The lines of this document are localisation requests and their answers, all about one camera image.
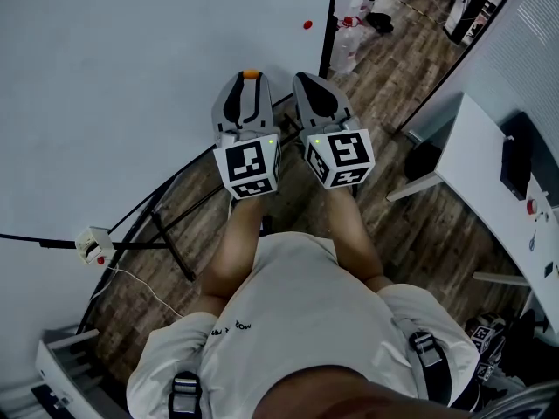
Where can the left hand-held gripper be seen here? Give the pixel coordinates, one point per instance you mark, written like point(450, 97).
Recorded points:
point(246, 164)

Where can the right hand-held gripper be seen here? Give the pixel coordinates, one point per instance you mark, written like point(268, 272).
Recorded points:
point(347, 151)

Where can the orange round magnet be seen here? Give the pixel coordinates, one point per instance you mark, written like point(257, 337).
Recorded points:
point(251, 74)

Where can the red round magnet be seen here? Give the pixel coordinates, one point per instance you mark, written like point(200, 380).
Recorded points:
point(308, 25)

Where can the person's right forearm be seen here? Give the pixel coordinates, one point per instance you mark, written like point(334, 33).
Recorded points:
point(354, 238)

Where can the person's left forearm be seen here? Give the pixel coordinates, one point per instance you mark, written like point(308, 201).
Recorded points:
point(233, 251)

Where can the large clear water bottle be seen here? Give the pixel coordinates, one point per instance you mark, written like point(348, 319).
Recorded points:
point(347, 50)

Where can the black floor item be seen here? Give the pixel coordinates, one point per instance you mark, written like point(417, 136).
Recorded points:
point(380, 22)

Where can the black bin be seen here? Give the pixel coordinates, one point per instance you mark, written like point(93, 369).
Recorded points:
point(423, 162)

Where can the large black-framed whiteboard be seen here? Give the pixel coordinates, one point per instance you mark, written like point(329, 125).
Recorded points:
point(131, 81)

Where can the black whiteboard stand legs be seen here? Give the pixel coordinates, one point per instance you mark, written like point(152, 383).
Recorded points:
point(174, 251)

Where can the large white desk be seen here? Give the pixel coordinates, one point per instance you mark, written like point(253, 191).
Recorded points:
point(471, 160)

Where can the white box with red button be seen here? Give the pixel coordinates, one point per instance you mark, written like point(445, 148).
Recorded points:
point(92, 243)

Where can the person's white shirt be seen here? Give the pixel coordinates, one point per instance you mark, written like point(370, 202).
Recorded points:
point(305, 312)

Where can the black box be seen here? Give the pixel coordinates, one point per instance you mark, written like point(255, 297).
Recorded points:
point(516, 168)

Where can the small blue tool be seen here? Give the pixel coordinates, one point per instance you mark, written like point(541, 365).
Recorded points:
point(532, 240)

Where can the small black block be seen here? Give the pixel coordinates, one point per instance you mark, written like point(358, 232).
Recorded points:
point(548, 269)

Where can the spare gripper device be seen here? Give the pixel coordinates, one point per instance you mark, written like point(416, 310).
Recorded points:
point(482, 338)

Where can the person's face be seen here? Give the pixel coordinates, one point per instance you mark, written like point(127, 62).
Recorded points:
point(349, 397)

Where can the narrow white desk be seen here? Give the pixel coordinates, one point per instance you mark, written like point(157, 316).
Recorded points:
point(57, 373)

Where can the black desk mat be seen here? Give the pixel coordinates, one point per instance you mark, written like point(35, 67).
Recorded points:
point(43, 406)

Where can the small metal bracket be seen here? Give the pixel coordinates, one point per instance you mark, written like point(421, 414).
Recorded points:
point(61, 402)

